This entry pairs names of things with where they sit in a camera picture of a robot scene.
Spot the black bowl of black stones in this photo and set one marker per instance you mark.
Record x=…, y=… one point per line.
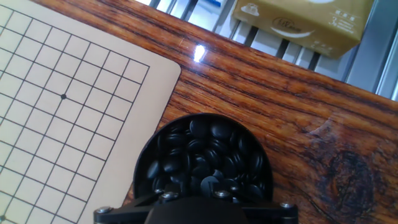
x=205, y=149

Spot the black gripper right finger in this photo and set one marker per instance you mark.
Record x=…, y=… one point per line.
x=270, y=214

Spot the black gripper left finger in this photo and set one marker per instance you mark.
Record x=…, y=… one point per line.
x=124, y=214

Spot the gold tissue pack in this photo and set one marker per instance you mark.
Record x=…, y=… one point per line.
x=308, y=25

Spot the beige go board mat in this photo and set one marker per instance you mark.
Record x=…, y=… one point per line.
x=62, y=118

